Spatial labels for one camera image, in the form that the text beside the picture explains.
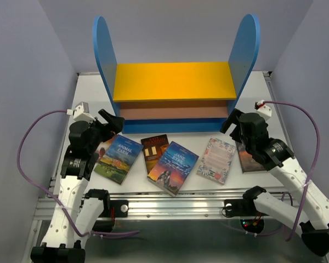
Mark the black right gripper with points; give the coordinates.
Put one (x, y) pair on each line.
(233, 118)

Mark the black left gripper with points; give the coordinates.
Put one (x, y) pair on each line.
(115, 123)

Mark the Edward Tulane brown book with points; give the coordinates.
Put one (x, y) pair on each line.
(153, 149)

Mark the Jane Eyre blue book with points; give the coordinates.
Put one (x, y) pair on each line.
(173, 168)

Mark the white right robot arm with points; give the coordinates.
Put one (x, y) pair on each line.
(311, 218)

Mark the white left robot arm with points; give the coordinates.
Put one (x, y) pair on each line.
(73, 218)

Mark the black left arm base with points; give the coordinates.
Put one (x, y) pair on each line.
(106, 221)

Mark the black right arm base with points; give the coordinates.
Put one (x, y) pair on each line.
(251, 220)

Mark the Three Days to See book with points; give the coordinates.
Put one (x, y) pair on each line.
(103, 147)

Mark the Tale of Two Cities book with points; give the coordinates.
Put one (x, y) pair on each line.
(248, 164)

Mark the Animal Farm book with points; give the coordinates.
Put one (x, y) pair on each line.
(118, 159)

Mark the floral pink cover book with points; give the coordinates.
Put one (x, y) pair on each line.
(216, 161)

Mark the blue yellow wooden bookshelf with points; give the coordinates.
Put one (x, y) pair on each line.
(176, 97)

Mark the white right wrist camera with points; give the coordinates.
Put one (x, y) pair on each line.
(263, 109)

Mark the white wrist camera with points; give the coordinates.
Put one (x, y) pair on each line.
(263, 109)
(81, 113)

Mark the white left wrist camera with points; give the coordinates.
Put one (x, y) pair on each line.
(81, 113)

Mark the aluminium mounting rail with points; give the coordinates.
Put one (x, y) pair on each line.
(186, 205)

